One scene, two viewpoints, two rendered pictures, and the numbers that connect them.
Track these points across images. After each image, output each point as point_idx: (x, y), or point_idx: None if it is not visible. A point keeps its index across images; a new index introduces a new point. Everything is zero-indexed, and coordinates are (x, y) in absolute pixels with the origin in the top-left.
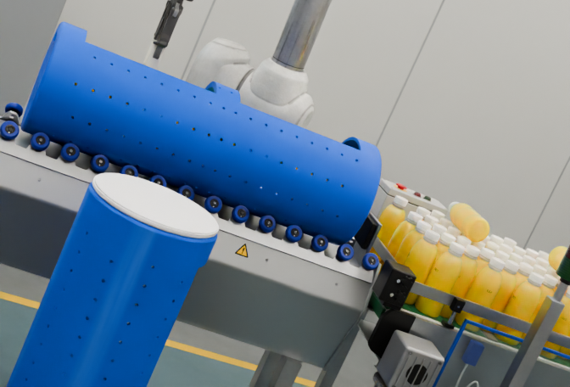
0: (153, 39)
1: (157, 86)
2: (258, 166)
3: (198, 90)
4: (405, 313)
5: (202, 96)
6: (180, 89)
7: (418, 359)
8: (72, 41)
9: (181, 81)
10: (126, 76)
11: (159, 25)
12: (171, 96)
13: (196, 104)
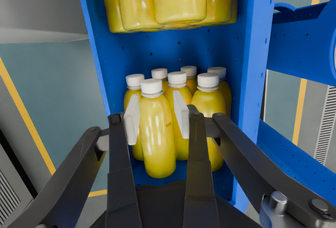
0: (130, 143)
1: (263, 80)
2: None
3: None
4: None
5: None
6: (265, 37)
7: None
8: (240, 210)
9: (255, 38)
10: (257, 126)
11: (96, 174)
12: (268, 48)
13: None
